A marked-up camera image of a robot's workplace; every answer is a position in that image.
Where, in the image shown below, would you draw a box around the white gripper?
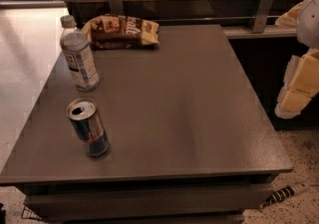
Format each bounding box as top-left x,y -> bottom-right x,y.
275,0 -> 319,119

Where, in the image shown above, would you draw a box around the redbull can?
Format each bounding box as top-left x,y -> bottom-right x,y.
66,98 -> 109,157

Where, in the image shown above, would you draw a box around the right metal wall bracket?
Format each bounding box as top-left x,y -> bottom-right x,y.
250,0 -> 274,34

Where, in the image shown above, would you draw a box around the striped cable on floor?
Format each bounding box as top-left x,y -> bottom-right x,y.
260,181 -> 311,208

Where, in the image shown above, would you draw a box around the wire rack under table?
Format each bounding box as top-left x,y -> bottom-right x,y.
21,207 -> 41,221

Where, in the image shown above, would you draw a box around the left metal wall bracket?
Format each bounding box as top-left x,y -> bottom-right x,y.
108,0 -> 124,15

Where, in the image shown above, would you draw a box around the metal wall bracket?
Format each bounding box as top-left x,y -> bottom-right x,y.
108,0 -> 124,15
250,0 -> 274,34

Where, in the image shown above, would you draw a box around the brown chip bag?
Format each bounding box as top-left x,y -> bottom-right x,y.
82,14 -> 160,50

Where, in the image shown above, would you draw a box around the clear plastic water bottle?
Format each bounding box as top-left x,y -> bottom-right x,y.
60,15 -> 100,92

